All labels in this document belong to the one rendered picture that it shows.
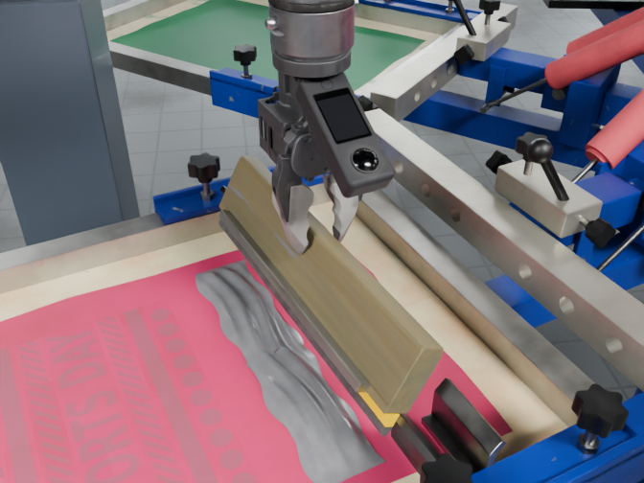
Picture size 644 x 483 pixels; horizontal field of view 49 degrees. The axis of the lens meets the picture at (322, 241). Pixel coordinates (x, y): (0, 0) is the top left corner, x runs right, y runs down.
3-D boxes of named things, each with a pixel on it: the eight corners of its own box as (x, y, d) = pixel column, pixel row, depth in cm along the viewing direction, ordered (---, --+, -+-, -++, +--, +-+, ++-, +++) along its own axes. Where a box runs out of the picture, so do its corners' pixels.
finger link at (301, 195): (283, 230, 77) (293, 154, 73) (307, 259, 73) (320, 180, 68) (257, 234, 76) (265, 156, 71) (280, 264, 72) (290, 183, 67)
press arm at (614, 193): (533, 259, 88) (540, 226, 85) (502, 234, 92) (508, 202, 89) (632, 222, 94) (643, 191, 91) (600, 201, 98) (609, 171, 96)
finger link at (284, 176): (307, 210, 72) (319, 132, 67) (314, 219, 71) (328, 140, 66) (264, 216, 70) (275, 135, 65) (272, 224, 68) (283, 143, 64)
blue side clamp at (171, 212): (170, 256, 97) (163, 214, 93) (158, 237, 100) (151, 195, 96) (358, 201, 108) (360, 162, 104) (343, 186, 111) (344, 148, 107)
